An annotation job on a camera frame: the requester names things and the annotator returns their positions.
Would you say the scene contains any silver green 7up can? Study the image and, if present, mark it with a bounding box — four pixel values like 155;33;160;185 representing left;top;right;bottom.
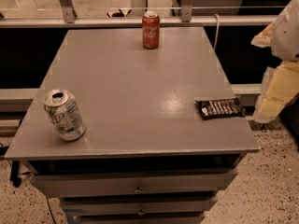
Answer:
43;89;86;141

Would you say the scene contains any black rxbar chocolate wrapper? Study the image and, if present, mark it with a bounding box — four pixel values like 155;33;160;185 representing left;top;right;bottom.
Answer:
195;98;245;119

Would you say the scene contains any red coca-cola can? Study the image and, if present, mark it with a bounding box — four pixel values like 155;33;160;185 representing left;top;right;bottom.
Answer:
142;11;160;49

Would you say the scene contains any middle grey drawer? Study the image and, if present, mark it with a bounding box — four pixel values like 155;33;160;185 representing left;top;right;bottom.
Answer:
60;196;217;216

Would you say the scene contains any top grey drawer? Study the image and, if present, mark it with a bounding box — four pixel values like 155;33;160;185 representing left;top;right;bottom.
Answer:
30;169;238;198

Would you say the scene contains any white hanging cable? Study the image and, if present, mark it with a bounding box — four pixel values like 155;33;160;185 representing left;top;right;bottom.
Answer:
212;13;221;52

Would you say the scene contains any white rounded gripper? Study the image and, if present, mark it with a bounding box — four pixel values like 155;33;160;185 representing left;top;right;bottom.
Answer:
251;0;299;123

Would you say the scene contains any bottom grey drawer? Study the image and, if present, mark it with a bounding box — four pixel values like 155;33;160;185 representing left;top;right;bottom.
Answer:
69;213;206;224

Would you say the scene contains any black floor cable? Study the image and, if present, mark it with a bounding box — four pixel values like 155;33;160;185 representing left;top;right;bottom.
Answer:
0;142;59;224

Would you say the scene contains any grey drawer cabinet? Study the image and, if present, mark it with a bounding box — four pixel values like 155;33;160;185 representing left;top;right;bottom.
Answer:
4;26;261;224

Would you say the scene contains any grey metal railing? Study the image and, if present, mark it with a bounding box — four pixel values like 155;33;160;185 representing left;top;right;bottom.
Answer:
0;0;290;28

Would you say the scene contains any grey drawer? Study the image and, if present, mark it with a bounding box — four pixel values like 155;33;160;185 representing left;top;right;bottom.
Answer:
69;213;206;224
60;196;217;216
30;169;238;198

